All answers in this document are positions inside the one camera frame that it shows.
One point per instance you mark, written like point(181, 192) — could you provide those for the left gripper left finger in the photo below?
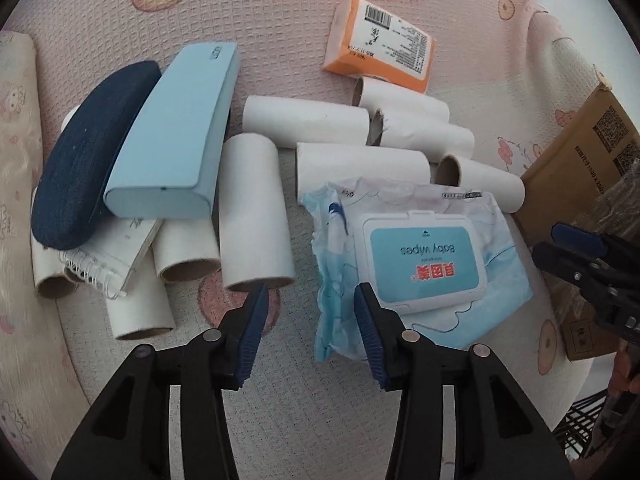
point(125, 433)

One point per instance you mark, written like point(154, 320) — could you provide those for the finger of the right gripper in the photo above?
point(573, 268)
point(585, 242)

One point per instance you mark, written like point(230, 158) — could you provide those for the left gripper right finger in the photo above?
point(462, 415)

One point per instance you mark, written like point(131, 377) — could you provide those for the baby wipes pack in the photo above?
point(442, 258)

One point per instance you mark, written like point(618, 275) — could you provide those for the dark blue glasses case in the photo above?
point(68, 206)

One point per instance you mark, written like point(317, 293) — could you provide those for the light blue glasses case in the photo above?
point(167, 168)

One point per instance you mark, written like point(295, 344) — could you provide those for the orange labelled box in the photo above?
point(366, 40)

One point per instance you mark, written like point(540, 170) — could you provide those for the brown cardboard box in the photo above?
point(588, 177)

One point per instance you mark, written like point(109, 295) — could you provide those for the beige patterned pillow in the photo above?
point(41, 399)

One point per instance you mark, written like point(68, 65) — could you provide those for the white cardboard tube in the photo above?
point(144, 311)
point(288, 122)
point(255, 241)
point(186, 250)
point(318, 163)
point(395, 129)
point(508, 189)
point(48, 271)
point(376, 94)

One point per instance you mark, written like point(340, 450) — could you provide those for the spiral notebook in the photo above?
point(109, 259)

